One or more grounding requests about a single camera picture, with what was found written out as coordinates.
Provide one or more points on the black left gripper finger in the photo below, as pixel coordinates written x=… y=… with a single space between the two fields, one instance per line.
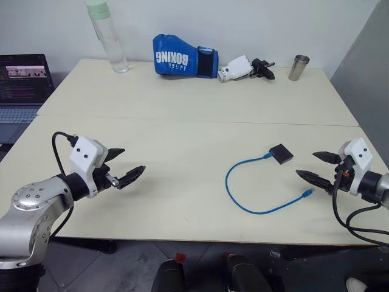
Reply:
x=117 y=152
x=130 y=176

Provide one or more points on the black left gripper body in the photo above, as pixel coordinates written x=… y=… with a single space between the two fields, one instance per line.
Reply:
x=101 y=179

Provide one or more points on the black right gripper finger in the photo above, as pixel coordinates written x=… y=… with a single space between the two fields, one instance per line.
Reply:
x=326 y=156
x=313 y=179

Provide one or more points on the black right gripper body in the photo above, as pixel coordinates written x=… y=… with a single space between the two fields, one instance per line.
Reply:
x=345 y=176

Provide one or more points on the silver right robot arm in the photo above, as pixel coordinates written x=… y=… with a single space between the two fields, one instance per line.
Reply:
x=378 y=187

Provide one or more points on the small black adapter box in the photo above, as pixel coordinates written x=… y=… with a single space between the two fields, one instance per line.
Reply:
x=282 y=154

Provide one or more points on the stainless steel cup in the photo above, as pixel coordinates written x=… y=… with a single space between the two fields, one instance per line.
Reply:
x=298 y=68

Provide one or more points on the small red block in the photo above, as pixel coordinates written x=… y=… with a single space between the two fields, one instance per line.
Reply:
x=180 y=258

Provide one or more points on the dark rounded shape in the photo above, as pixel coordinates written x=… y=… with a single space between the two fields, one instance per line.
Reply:
x=246 y=273
x=168 y=276

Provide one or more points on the white shoe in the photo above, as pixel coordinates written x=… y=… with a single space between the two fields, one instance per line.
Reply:
x=355 y=286

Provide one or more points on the blue boxing glove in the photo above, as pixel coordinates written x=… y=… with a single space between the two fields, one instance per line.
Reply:
x=173 y=56

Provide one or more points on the clear bottle with green lid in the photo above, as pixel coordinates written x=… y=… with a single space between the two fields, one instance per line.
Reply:
x=112 y=39

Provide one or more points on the grey laptop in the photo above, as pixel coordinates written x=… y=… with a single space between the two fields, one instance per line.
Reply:
x=21 y=82

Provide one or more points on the spare white and black gripper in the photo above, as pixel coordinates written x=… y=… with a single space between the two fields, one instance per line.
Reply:
x=238 y=68

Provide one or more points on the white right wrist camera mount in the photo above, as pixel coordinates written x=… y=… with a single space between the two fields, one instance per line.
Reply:
x=360 y=158

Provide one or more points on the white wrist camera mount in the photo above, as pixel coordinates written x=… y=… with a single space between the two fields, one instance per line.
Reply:
x=85 y=155
x=360 y=158

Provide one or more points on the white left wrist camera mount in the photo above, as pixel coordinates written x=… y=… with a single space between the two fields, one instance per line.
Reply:
x=85 y=155

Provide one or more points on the black table frame bar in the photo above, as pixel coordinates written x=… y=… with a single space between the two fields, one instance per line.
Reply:
x=88 y=244

